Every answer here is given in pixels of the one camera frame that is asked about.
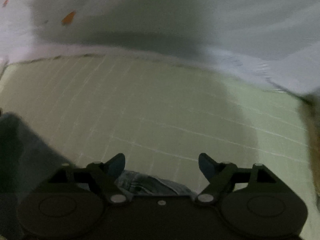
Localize blue denim jeans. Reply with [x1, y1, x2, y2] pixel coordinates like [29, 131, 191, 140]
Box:
[1, 113, 197, 200]

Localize green grid cutting mat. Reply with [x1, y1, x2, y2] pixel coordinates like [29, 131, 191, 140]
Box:
[1, 56, 319, 239]

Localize open storage bag with red trim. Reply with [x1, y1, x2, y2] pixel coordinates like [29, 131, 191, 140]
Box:
[299, 88, 319, 184]

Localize light blue carrot print sheet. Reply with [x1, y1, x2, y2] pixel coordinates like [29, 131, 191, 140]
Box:
[1, 0, 319, 94]

